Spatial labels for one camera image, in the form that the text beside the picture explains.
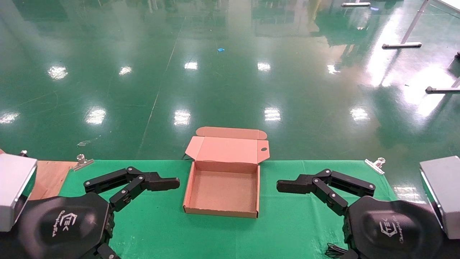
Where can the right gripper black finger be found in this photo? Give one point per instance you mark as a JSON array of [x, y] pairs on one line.
[[294, 185]]

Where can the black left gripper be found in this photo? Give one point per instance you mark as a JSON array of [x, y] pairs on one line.
[[61, 223]]

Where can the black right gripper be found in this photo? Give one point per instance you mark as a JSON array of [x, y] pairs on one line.
[[391, 230]]

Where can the open brown cardboard box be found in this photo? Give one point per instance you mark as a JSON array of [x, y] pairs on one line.
[[222, 190]]

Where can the green table cloth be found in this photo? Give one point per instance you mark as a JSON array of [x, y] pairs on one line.
[[161, 230]]

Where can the silver metal spring clip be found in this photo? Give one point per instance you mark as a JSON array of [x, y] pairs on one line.
[[374, 166], [83, 163]]

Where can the plywood board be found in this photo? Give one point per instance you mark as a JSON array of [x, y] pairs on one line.
[[52, 178]]

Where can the grey table foot bar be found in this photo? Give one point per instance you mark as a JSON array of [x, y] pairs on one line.
[[442, 89]]

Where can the white table foot bar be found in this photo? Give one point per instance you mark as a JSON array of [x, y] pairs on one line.
[[355, 4]]

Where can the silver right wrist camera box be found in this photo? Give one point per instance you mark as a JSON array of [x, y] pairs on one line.
[[444, 194]]

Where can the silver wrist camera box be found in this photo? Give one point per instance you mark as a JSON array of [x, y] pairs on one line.
[[444, 194], [16, 187]]

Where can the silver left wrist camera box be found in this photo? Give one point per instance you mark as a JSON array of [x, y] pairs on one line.
[[16, 187]]

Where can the white table frame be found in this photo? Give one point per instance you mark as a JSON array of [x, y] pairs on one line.
[[402, 45]]

